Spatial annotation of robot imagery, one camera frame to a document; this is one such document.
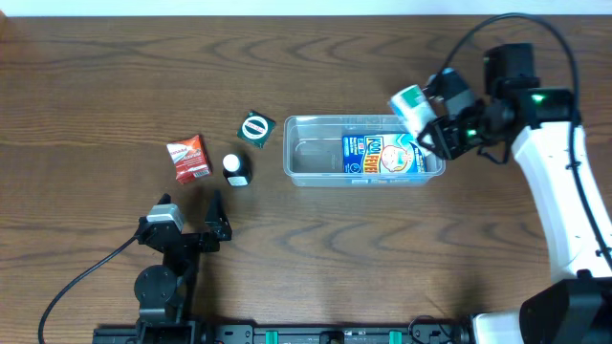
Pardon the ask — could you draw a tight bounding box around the red sachet packet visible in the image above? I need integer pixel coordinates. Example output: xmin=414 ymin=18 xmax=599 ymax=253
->
xmin=166 ymin=135 xmax=211 ymax=184

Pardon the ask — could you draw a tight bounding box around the white green medicine box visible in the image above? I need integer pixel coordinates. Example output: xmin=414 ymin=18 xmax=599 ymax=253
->
xmin=389 ymin=85 xmax=437 ymax=139

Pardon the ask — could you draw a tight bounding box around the blue Kool Fever box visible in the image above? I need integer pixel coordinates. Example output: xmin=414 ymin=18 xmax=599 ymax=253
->
xmin=342 ymin=133 xmax=426 ymax=174

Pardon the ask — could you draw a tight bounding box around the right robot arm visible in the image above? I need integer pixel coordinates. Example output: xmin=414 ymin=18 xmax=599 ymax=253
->
xmin=418 ymin=44 xmax=611 ymax=343

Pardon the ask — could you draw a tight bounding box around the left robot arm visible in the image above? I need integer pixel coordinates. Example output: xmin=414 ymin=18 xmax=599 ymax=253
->
xmin=134 ymin=190 xmax=232 ymax=343

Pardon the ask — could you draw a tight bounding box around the clear plastic container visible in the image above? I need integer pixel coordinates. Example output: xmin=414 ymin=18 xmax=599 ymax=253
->
xmin=283 ymin=115 xmax=446 ymax=187

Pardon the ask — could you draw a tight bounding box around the dark bottle white cap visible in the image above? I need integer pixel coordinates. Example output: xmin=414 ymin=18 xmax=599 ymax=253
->
xmin=222 ymin=154 xmax=251 ymax=187

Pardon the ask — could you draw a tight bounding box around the green square packet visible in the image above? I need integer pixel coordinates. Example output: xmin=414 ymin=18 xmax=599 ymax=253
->
xmin=237 ymin=110 xmax=276 ymax=149

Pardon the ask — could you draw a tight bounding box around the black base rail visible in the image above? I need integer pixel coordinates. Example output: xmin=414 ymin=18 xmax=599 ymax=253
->
xmin=92 ymin=317 xmax=475 ymax=344

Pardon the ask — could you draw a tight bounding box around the right black cable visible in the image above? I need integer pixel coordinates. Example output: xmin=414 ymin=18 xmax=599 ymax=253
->
xmin=437 ymin=11 xmax=612 ymax=269

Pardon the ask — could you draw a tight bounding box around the black cable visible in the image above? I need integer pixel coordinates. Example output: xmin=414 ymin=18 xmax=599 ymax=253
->
xmin=36 ymin=233 xmax=141 ymax=344
xmin=437 ymin=11 xmax=612 ymax=269

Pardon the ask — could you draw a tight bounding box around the left black cable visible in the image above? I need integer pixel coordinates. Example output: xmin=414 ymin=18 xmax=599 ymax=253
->
xmin=36 ymin=233 xmax=141 ymax=344

